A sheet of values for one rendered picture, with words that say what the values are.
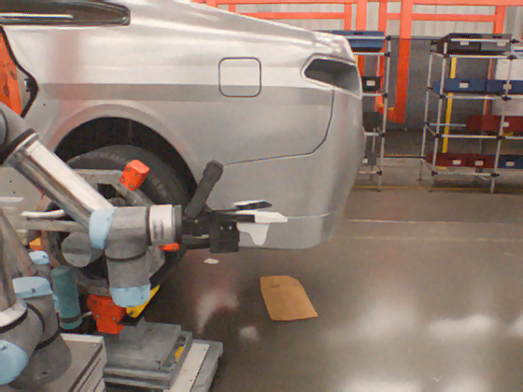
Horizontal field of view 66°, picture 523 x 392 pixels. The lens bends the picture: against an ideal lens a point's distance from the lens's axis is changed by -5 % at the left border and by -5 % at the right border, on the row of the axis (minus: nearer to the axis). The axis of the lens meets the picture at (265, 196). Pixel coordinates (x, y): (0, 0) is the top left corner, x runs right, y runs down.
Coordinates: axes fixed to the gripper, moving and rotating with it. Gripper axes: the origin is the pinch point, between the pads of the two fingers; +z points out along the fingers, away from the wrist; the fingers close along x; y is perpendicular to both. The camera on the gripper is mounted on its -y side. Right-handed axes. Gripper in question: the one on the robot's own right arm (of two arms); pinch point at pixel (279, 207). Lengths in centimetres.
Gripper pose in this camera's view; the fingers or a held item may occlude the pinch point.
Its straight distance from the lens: 81.3
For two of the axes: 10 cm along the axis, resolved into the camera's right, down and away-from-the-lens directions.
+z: 9.9, -0.5, 1.6
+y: 0.2, 9.9, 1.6
